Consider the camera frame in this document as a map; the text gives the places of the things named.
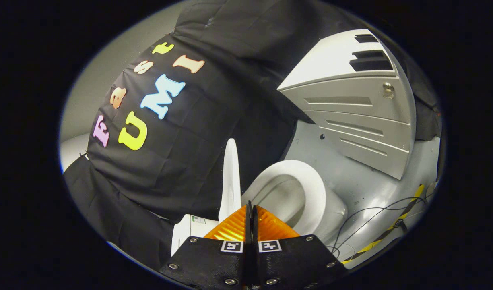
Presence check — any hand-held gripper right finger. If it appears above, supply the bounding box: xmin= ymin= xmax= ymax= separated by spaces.
xmin=252 ymin=203 xmax=348 ymax=290

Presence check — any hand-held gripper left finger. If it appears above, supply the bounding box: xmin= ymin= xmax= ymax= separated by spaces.
xmin=159 ymin=200 xmax=253 ymax=290

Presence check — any white toilet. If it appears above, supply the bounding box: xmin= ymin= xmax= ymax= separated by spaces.
xmin=171 ymin=177 xmax=349 ymax=256

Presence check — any white toilet seat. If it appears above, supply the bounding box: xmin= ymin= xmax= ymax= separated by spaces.
xmin=242 ymin=160 xmax=327 ymax=236

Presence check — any black backdrop cloth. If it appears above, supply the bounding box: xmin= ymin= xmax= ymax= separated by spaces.
xmin=63 ymin=0 xmax=442 ymax=270

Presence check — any yellow black striped tape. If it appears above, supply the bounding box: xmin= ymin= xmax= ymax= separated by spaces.
xmin=342 ymin=184 xmax=426 ymax=265

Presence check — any white cabinet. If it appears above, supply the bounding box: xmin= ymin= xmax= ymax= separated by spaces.
xmin=277 ymin=29 xmax=417 ymax=180

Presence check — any thin black cable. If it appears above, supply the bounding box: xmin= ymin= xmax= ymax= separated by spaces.
xmin=330 ymin=195 xmax=429 ymax=259

